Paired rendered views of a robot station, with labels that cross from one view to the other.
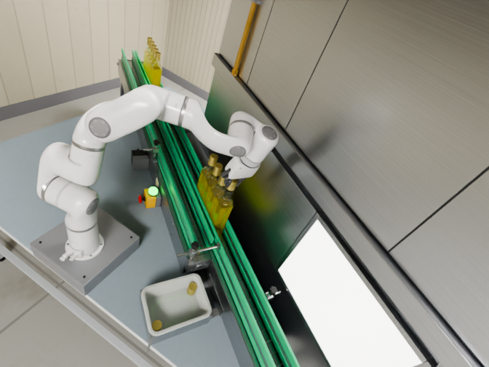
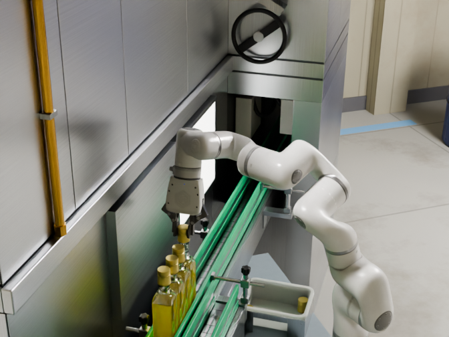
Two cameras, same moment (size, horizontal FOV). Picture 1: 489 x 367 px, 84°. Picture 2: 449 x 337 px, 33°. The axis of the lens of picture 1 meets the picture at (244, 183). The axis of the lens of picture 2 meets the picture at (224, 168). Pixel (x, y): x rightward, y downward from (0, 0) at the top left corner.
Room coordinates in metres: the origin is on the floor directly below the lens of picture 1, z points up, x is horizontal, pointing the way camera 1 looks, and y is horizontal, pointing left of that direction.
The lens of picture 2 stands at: (1.64, 1.63, 2.25)
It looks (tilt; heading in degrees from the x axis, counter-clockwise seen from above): 26 degrees down; 237
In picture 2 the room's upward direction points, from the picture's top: straight up
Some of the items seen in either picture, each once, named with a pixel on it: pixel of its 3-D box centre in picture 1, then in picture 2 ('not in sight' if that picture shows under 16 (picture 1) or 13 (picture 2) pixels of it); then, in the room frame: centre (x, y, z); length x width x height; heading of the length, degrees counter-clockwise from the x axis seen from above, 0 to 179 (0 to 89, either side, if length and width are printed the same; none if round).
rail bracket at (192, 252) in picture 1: (198, 251); (238, 283); (0.58, 0.06, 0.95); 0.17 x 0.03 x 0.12; 132
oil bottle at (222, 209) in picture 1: (220, 214); (184, 287); (0.76, 0.04, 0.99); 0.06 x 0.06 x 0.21; 41
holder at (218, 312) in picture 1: (182, 304); (267, 308); (0.45, 0.03, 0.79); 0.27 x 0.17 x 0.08; 132
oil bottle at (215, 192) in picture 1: (214, 204); (179, 299); (0.80, 0.08, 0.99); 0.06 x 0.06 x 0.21; 40
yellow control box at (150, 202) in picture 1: (151, 198); not in sight; (0.86, 0.39, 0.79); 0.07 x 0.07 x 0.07; 42
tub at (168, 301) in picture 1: (175, 306); (276, 307); (0.43, 0.05, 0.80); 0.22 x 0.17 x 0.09; 132
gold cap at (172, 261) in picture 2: (217, 169); (172, 264); (0.84, 0.12, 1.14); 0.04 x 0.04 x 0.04
